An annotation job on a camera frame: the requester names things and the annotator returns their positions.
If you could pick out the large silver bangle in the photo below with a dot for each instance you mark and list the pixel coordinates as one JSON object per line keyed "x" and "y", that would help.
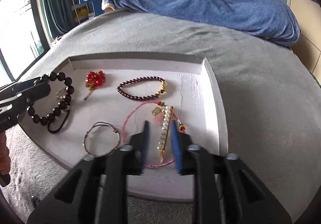
{"x": 101, "y": 139}

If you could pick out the person's left hand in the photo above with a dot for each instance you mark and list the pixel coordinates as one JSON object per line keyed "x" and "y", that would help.
{"x": 4, "y": 155}

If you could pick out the grey bed cover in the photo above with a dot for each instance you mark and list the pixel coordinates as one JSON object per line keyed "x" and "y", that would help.
{"x": 271, "y": 101}

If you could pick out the blue fleece blanket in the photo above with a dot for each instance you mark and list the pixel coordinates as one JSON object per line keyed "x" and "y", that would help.
{"x": 272, "y": 20}

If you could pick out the grey shallow cardboard box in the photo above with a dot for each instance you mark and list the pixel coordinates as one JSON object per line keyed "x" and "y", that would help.
{"x": 192, "y": 90}

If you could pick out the white pearl hair clip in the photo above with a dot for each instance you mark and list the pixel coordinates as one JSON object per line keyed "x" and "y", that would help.
{"x": 166, "y": 119}

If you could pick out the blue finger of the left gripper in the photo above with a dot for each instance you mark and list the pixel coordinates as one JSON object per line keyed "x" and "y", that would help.
{"x": 29, "y": 91}

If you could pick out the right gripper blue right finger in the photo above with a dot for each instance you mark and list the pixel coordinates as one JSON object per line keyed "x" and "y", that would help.
{"x": 176, "y": 147}

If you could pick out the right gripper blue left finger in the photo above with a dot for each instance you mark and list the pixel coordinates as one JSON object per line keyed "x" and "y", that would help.
{"x": 143, "y": 146}

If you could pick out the white shelf rack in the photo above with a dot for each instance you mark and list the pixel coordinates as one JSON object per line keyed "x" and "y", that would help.
{"x": 81, "y": 11}

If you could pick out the beige wardrobe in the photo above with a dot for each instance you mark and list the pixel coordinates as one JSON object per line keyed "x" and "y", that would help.
{"x": 307, "y": 13}

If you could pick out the white pillow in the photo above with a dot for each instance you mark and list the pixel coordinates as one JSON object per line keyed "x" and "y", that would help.
{"x": 107, "y": 6}

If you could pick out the red bead cluster charm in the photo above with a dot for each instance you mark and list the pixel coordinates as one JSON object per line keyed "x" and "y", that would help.
{"x": 94, "y": 80}

